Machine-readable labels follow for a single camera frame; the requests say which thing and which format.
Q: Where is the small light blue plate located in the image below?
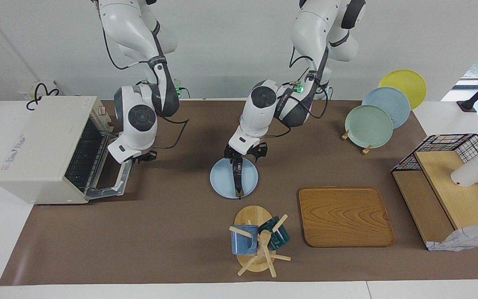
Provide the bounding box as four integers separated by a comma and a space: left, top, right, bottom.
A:
210, 157, 259, 200

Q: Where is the glass oven door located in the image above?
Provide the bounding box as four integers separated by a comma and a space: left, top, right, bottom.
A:
84, 158, 134, 201

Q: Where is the beige toaster oven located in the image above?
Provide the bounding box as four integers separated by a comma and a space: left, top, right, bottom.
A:
0, 96, 116, 205

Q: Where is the wooden mug tree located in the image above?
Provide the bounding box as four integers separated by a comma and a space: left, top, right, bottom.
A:
228, 205, 293, 278

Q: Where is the brown table mat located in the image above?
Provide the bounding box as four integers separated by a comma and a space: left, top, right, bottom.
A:
0, 100, 478, 287

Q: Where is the blue mug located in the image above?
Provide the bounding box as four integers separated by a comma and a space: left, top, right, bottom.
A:
230, 224, 260, 256

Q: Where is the dark green mug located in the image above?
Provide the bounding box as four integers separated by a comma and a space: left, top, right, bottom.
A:
258, 216, 291, 252

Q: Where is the wooden plate rack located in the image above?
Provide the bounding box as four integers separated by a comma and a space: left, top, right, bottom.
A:
341, 129, 372, 155

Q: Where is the wooden tray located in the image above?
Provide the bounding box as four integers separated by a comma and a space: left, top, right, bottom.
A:
298, 186, 397, 248

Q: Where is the pale green plate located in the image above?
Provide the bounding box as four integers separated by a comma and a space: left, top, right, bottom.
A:
344, 105, 394, 149

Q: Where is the white power strip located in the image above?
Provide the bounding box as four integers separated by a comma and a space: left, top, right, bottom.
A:
18, 80, 60, 101

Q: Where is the large light blue plate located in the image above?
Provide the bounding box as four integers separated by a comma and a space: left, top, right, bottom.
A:
361, 86, 411, 130

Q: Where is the yellow plate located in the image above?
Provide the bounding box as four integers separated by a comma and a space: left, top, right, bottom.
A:
378, 69, 428, 111

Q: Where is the wooden two-tier shelf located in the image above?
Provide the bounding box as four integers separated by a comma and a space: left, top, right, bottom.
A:
392, 150, 478, 250

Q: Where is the white cup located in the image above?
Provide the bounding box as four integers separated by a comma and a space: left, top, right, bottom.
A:
450, 154, 478, 189

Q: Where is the white checked cloth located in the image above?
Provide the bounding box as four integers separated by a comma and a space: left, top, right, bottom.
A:
427, 166, 478, 252

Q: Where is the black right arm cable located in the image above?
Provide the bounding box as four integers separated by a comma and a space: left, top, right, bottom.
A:
101, 28, 190, 150

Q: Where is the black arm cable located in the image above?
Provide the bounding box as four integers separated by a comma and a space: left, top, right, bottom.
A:
288, 45, 332, 138
101, 28, 190, 150

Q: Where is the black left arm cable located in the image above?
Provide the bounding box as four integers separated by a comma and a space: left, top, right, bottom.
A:
288, 45, 332, 138

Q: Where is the black power cord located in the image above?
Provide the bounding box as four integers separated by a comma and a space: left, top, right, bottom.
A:
26, 83, 60, 111

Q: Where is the black wire basket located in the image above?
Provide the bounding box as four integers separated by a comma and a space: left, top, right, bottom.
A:
391, 133, 478, 221

